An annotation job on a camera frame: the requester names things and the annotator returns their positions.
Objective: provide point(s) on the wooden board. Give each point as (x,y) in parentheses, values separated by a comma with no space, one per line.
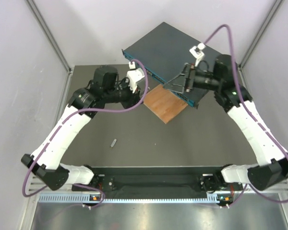
(164,104)

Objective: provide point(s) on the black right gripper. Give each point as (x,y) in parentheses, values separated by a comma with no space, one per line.
(177,84)

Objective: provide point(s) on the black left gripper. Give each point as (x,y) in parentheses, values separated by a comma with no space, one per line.
(135,98)

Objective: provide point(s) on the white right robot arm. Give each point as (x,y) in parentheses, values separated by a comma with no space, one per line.
(272,158)

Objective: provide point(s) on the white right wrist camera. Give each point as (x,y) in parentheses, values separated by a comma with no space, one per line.
(197,52)

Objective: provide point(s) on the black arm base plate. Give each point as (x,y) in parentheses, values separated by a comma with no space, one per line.
(160,182)

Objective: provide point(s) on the grey slotted cable duct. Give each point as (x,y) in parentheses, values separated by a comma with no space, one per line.
(95,198)

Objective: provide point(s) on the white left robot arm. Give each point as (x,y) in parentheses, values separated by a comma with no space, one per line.
(103,88)

